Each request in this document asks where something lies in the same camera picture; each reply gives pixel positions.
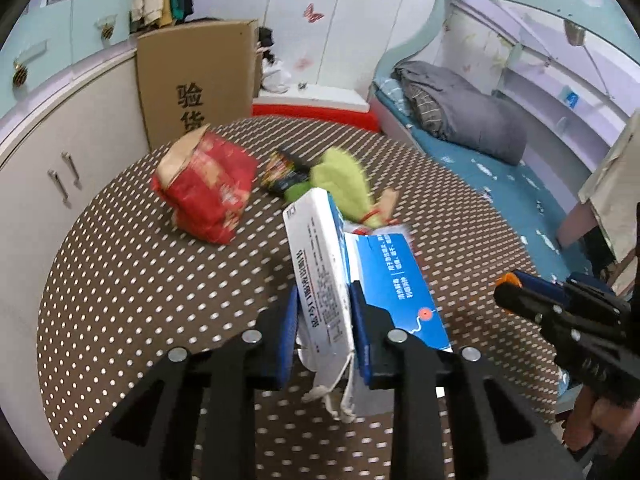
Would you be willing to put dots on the red bench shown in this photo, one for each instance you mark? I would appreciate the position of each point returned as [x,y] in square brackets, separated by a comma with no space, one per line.
[363,120]

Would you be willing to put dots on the teal quilted bed mattress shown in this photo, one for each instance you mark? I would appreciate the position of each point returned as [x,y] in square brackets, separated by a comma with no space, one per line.
[516,192]

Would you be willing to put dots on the dark snack wrapper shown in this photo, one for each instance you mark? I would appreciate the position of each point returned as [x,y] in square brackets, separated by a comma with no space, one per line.
[286,176]

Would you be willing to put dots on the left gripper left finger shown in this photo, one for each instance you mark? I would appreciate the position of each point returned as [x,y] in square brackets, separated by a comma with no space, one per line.
[192,414]

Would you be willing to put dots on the beige hanging cloth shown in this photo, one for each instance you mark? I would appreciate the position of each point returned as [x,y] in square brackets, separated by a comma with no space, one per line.
[609,200]

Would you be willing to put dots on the white cabinet with handles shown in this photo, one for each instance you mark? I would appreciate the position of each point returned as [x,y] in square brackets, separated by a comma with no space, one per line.
[52,165]

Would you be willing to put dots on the white cloth on bench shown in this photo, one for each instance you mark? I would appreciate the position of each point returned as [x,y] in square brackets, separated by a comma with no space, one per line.
[275,76]

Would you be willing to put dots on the right hand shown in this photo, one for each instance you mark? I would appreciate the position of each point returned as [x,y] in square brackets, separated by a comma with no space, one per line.
[591,412]

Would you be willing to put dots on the blue white medicine box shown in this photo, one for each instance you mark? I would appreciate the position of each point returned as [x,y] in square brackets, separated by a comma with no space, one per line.
[338,273]

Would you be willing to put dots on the brown polka dot tablecloth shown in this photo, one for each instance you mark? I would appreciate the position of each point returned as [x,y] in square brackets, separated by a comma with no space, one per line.
[126,286]

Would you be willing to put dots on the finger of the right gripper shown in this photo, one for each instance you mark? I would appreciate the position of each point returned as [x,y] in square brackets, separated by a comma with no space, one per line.
[540,279]
[542,305]

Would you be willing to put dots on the brown cardboard box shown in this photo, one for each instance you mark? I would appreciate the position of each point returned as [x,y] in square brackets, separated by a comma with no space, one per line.
[195,74]

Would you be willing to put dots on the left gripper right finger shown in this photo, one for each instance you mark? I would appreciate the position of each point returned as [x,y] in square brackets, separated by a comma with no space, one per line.
[493,432]

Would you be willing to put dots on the grey folded blanket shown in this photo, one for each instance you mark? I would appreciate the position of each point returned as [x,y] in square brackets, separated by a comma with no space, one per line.
[448,107]

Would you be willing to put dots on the teal drawer unit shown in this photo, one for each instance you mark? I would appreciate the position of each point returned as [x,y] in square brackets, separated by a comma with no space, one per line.
[46,41]

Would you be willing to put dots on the red snack bag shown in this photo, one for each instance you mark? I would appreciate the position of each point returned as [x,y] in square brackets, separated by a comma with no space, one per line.
[206,180]

